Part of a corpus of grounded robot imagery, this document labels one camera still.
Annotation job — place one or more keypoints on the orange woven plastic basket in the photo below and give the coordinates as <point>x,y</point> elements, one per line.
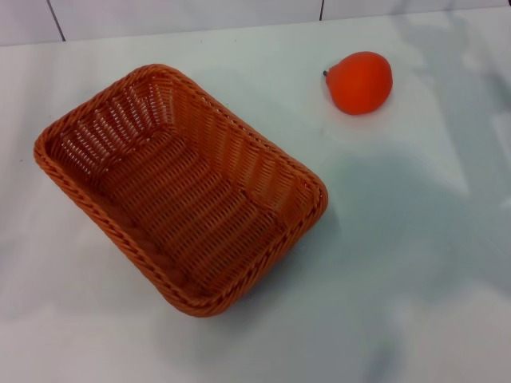
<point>187,199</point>

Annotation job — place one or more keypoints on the orange toy pear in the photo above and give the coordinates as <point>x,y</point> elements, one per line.
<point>361,83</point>

